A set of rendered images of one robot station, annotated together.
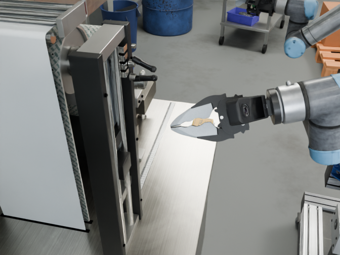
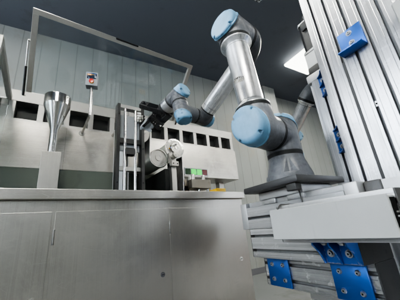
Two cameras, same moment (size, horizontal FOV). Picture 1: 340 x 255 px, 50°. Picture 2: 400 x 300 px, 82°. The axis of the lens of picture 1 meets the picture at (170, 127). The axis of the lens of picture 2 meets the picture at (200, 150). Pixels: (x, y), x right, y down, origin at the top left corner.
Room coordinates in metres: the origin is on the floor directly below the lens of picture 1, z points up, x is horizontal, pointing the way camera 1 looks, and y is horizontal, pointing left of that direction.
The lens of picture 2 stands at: (-0.07, -1.02, 0.70)
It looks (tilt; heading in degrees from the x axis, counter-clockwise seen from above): 19 degrees up; 42
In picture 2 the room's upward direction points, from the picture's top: 5 degrees counter-clockwise
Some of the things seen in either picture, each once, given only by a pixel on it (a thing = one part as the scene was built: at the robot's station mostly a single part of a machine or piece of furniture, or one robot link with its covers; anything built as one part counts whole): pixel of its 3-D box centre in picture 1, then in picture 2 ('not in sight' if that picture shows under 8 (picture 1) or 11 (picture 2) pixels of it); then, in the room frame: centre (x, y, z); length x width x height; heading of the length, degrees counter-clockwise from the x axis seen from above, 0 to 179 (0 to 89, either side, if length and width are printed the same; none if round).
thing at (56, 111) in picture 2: not in sight; (51, 151); (0.27, 0.41, 1.18); 0.14 x 0.14 x 0.57
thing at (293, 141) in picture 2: not in sight; (279, 136); (0.69, -0.72, 0.98); 0.13 x 0.12 x 0.14; 175
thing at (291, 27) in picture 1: (296, 34); not in sight; (1.41, -0.51, 1.11); 0.11 x 0.08 x 0.11; 162
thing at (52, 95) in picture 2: not in sight; (57, 102); (0.27, 0.41, 1.50); 0.14 x 0.14 x 0.06
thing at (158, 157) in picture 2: not in sight; (151, 162); (0.86, 0.29, 1.17); 0.26 x 0.12 x 0.12; 78
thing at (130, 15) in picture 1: (122, 26); not in sight; (3.76, 0.50, 0.26); 0.44 x 0.40 x 0.51; 75
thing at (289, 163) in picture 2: not in sight; (287, 168); (0.70, -0.72, 0.87); 0.15 x 0.15 x 0.10
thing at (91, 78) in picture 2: not in sight; (91, 80); (0.42, 0.29, 1.66); 0.07 x 0.07 x 0.10; 62
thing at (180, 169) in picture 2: not in sight; (175, 172); (1.04, 0.25, 1.11); 0.23 x 0.01 x 0.18; 78
